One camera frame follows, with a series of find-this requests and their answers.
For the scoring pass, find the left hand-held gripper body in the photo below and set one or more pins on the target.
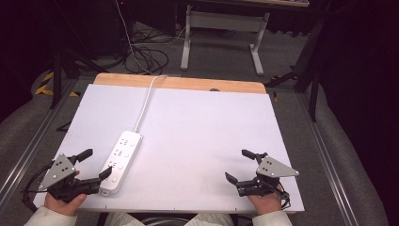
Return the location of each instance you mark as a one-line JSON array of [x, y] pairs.
[[58, 171]]

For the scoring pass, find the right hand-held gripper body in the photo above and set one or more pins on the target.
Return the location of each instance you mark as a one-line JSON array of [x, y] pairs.
[[273, 169]]

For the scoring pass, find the white power strip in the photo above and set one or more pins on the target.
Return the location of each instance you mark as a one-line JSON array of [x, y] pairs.
[[120, 161]]

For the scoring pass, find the person's right hand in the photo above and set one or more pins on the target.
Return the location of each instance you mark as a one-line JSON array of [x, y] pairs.
[[265, 204]]

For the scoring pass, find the person's left hand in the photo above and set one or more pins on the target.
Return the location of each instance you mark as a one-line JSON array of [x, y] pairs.
[[64, 207]]

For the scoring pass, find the white board sheet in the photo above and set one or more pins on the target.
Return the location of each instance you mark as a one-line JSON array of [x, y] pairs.
[[204, 132]]

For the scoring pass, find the person's legs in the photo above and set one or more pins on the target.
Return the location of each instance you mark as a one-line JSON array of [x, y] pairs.
[[125, 220]]

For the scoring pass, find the yellow black floor tape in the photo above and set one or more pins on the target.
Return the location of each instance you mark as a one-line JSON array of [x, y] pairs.
[[47, 83]]

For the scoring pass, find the black metal stand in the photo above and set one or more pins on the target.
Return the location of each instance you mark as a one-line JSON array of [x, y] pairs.
[[309, 62], [58, 75]]

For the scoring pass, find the metal floor rail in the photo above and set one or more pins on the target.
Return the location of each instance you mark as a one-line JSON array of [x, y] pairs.
[[34, 141], [323, 157]]

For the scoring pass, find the white metal desk frame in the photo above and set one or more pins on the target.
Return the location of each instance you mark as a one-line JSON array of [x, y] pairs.
[[226, 20]]

